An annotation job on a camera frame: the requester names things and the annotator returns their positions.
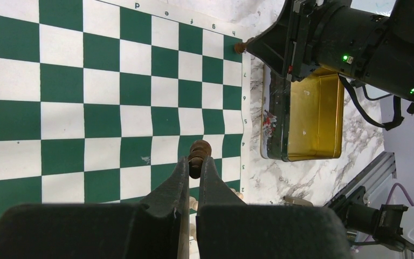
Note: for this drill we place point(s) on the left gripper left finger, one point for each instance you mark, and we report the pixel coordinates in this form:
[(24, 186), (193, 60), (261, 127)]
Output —
[(155, 227)]

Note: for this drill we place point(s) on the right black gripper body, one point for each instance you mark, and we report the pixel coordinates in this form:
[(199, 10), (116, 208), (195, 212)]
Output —
[(333, 36)]

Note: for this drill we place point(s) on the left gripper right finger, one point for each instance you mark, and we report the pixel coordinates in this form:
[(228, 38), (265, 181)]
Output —
[(272, 231)]

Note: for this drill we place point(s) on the dark brown rook piece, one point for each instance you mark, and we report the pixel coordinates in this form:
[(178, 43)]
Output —
[(240, 47)]

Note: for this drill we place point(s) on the dark brown chess piece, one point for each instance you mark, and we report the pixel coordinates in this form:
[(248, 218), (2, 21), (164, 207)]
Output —
[(199, 150)]

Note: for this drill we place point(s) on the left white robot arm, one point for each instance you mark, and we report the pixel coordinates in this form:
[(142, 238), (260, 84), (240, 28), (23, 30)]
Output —
[(391, 225)]

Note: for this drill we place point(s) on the light wooden chess pieces row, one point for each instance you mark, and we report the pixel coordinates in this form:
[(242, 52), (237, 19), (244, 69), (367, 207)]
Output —
[(217, 220)]

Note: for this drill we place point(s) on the small wooden piece on table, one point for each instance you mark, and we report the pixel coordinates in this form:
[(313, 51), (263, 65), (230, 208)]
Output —
[(296, 201)]

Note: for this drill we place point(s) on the empty gold tin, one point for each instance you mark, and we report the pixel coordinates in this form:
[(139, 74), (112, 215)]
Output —
[(301, 120)]

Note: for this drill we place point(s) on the green and white chessboard mat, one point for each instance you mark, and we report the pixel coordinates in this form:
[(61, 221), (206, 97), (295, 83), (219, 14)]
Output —
[(99, 99)]

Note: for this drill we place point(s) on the aluminium frame rail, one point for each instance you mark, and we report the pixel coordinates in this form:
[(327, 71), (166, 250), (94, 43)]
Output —
[(368, 183)]

